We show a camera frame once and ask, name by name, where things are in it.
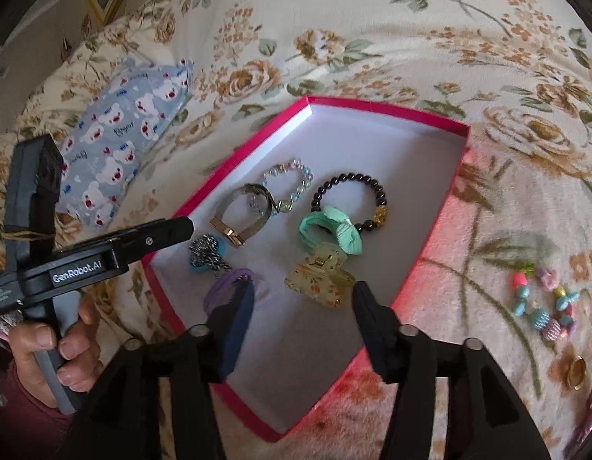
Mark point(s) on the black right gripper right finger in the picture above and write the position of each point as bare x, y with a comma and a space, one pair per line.
378, 325

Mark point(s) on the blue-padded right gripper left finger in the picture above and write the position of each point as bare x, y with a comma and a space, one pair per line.
229, 323

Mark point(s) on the translucent yellow claw clip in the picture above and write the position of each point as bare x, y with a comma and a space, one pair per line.
321, 277

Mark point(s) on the mint green fabric scrunchie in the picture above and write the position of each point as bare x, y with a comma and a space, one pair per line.
336, 224

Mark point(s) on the person's left hand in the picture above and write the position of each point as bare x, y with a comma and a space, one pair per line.
56, 355

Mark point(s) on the blue bear print pillow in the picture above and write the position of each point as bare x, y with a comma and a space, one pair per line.
103, 152

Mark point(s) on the floral bedspread blanket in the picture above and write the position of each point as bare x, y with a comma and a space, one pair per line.
510, 260

